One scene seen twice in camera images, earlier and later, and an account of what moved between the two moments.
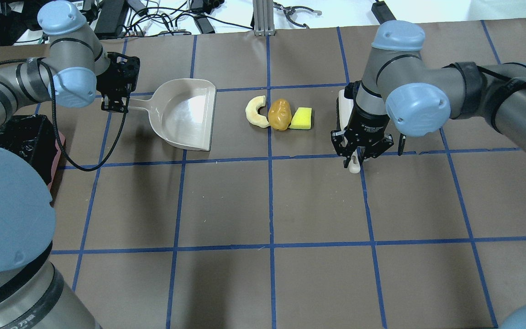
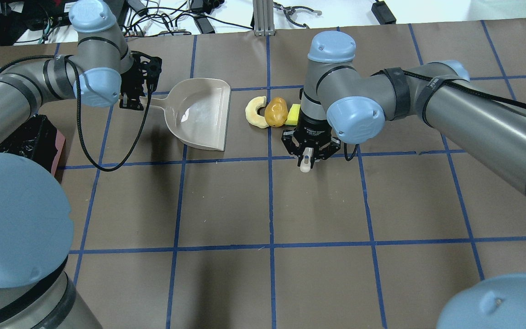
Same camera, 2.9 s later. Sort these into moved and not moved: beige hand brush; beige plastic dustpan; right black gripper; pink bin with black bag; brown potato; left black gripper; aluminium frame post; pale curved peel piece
Moved: beige hand brush; beige plastic dustpan; right black gripper; left black gripper
Not moved: pink bin with black bag; pale curved peel piece; aluminium frame post; brown potato
